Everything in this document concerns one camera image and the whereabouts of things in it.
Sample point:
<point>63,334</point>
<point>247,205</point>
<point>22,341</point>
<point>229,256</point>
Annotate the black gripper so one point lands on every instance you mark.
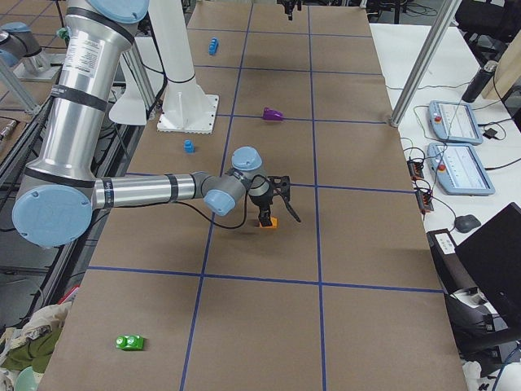
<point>260,201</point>
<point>289,5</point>

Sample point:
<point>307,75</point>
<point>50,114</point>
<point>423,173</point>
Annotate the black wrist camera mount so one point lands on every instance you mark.
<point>281,186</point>

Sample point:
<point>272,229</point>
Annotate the dark water bottle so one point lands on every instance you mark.
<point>479,81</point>

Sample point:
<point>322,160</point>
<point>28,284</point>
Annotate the orange trapezoid block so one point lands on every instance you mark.
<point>273,224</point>

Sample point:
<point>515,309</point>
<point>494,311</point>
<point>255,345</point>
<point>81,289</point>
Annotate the aluminium frame post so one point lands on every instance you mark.
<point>425,56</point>

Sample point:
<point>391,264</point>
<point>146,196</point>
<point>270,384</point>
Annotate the black computer mouse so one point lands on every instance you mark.
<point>466,223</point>

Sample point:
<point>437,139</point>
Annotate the near teach pendant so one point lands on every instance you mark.
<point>458,170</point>

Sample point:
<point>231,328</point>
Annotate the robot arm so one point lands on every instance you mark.
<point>59,191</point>

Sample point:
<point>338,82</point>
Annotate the teach pendant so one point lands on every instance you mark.
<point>458,170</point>
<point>454,122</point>

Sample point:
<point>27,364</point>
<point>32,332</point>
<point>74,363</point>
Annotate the purple trapezoid block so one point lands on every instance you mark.
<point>270,114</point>

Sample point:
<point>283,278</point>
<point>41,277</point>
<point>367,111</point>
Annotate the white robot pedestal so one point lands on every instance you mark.
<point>186,108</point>

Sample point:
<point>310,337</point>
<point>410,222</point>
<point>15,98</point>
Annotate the small blue block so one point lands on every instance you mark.
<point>189,146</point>

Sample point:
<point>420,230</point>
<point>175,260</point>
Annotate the long blue block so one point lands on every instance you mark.
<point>213,46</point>

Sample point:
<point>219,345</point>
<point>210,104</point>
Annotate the green block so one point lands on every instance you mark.
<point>130,342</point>

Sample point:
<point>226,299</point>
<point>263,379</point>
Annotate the far teach pendant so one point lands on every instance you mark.
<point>454,122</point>

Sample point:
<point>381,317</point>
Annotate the black laptop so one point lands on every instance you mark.
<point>491,256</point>

